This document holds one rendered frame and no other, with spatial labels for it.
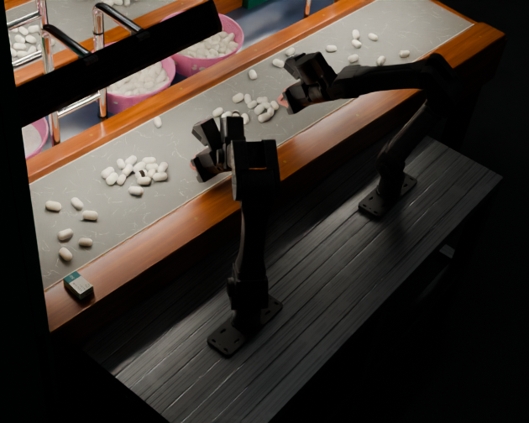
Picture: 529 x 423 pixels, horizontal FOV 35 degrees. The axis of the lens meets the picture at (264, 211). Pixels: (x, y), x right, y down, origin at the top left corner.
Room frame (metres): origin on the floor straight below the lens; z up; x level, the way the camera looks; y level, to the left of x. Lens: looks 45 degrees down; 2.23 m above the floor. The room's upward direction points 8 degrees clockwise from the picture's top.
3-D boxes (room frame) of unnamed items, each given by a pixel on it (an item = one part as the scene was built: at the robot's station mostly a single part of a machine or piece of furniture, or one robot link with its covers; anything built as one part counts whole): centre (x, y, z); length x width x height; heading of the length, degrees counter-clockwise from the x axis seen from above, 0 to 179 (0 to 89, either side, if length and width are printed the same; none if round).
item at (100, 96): (1.64, 0.45, 0.90); 0.20 x 0.19 x 0.45; 142
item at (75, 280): (1.16, 0.38, 0.77); 0.06 x 0.04 x 0.02; 52
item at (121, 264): (1.76, -0.09, 0.67); 1.81 x 0.12 x 0.19; 142
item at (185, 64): (2.19, 0.27, 0.72); 0.27 x 0.27 x 0.10
